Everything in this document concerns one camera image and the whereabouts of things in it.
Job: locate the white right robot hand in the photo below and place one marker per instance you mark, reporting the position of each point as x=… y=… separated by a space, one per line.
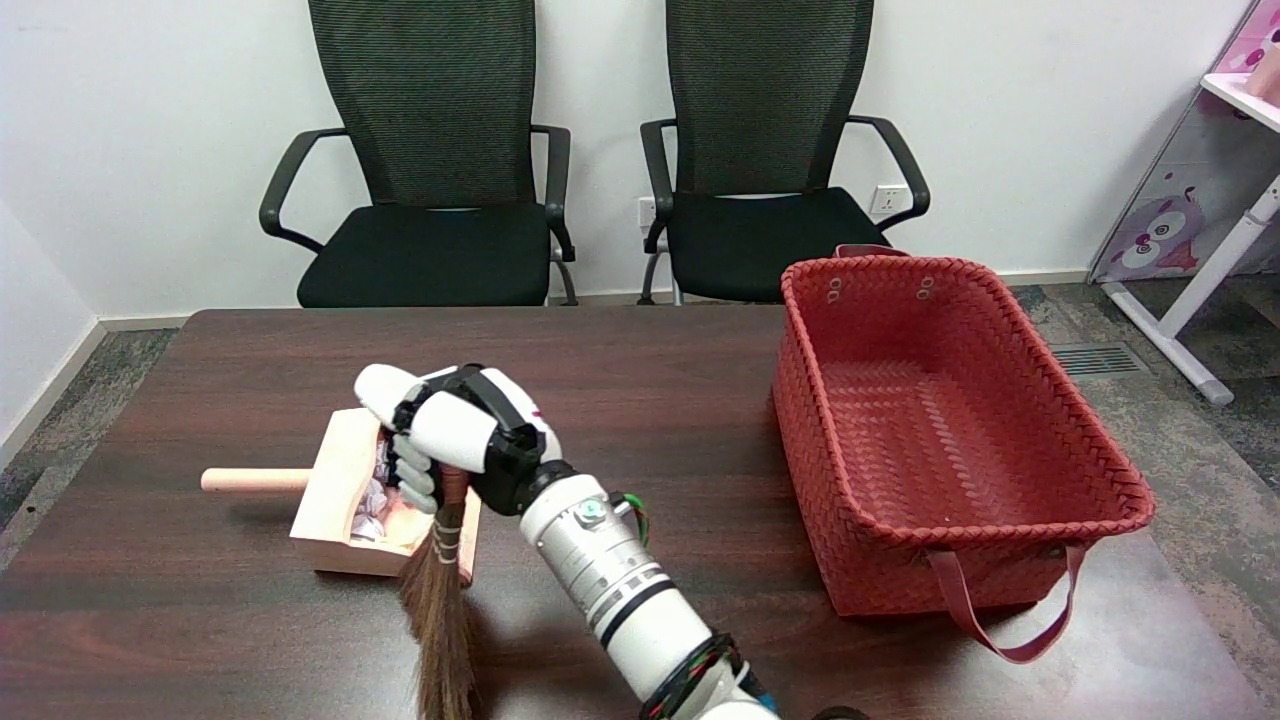
x=460 y=430

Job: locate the brown straw hand broom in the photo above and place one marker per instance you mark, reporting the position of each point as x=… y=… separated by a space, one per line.
x=440 y=620

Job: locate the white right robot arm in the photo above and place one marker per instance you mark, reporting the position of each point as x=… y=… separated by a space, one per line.
x=600 y=570

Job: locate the wooden dustpan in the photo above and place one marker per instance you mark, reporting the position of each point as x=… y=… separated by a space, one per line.
x=330 y=470

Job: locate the black mesh office chair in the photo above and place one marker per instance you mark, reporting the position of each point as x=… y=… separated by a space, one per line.
x=760 y=240
x=430 y=250

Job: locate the red woven basket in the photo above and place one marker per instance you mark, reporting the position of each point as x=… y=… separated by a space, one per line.
x=950 y=420

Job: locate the floor vent grille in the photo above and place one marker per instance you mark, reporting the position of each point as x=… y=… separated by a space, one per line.
x=1098 y=360

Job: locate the white desk leg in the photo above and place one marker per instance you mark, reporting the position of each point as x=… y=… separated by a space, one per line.
x=1200 y=290

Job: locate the pink owl print shelf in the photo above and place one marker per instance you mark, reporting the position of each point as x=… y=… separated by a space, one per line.
x=1180 y=180

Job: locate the pink cup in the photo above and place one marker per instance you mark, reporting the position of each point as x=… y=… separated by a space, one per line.
x=1268 y=75

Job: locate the white wall socket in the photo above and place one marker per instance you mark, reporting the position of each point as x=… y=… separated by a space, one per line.
x=888 y=199
x=646 y=211

